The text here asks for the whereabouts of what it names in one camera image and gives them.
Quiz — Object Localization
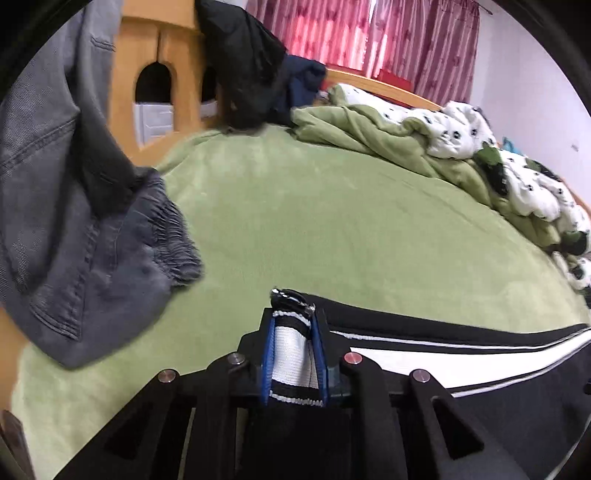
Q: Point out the black pants with white stripes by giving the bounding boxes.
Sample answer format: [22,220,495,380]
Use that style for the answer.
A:
[240,288,591,480]

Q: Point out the wooden bed frame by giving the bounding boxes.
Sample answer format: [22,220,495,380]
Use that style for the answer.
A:
[0,16,446,416]

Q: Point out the navy blue garment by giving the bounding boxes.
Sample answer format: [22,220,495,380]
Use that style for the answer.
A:
[272,54,328,127]

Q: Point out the grey jeans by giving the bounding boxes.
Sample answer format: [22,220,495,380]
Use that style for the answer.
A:
[0,0,206,370]

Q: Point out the white floral quilt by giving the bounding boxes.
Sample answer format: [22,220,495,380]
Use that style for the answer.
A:
[402,100,591,292]

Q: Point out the black jacket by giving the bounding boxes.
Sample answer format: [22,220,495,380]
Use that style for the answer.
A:
[196,0,290,133]

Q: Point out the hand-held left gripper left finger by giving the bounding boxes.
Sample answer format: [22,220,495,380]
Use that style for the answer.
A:
[54,306,279,480]

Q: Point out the green bed sheet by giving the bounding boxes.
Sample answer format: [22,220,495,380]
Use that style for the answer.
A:
[11,124,591,480]

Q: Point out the pink curtain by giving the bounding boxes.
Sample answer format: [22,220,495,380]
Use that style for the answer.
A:
[247,0,481,105]

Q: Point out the red box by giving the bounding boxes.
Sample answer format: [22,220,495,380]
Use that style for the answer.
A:
[379,68,414,91]

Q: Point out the crumpled green fleece blanket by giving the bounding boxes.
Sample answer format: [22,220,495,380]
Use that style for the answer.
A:
[291,83,570,251]

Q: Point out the white cabinet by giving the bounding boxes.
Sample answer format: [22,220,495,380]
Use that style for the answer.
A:
[133,98,219,148]

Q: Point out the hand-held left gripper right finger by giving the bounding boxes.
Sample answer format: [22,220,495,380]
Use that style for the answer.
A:
[312,308,533,480]

